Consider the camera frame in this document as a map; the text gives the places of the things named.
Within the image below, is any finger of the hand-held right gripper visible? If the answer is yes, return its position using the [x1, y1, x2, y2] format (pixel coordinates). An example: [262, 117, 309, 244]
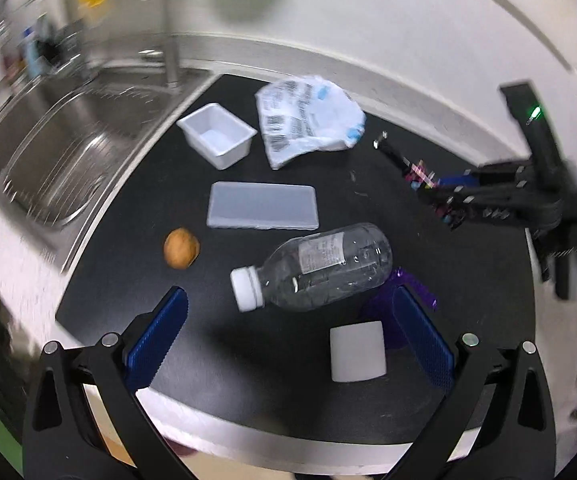
[438, 161, 534, 191]
[417, 185, 534, 232]

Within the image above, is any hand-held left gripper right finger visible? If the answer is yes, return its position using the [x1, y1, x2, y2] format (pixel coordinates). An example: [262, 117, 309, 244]
[391, 285, 556, 480]

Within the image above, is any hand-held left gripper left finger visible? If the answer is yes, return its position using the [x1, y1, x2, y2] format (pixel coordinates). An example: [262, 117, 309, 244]
[22, 286, 189, 480]

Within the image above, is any purple wrapper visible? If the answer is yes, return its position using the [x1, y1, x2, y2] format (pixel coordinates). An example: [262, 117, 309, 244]
[363, 267, 439, 351]

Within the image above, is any small white cup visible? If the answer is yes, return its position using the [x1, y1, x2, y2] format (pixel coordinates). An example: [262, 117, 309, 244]
[329, 321, 387, 383]

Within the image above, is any brown walnut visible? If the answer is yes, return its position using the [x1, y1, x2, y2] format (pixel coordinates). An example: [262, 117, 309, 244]
[164, 227, 200, 268]

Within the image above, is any dark colourful wrapper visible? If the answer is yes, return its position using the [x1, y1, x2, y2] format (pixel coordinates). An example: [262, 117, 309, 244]
[373, 131, 441, 193]

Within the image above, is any clear plastic bottle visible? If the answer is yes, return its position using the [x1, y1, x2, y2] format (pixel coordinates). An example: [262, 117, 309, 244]
[230, 222, 394, 313]

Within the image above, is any white plastic lid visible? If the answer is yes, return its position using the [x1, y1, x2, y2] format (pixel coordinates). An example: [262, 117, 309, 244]
[207, 181, 320, 232]

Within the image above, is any white plastic bag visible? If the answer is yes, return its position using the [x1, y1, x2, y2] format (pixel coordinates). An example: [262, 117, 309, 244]
[256, 75, 367, 170]

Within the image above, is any white plastic container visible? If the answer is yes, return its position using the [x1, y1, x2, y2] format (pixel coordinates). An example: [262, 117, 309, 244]
[177, 103, 258, 171]

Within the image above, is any black countertop mat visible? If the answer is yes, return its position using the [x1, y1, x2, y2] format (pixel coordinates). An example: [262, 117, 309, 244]
[54, 74, 539, 446]

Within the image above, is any stainless steel sink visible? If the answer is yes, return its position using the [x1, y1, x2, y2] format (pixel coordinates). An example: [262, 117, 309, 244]
[0, 67, 219, 271]

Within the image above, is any slim gooseneck filter tap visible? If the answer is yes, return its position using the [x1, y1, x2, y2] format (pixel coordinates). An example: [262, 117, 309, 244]
[141, 0, 184, 88]

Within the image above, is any dark cloth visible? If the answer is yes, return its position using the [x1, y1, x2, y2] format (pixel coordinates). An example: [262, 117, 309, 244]
[36, 35, 66, 68]

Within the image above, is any wire sink basket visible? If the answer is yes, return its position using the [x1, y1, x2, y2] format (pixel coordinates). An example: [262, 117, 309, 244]
[0, 125, 119, 226]

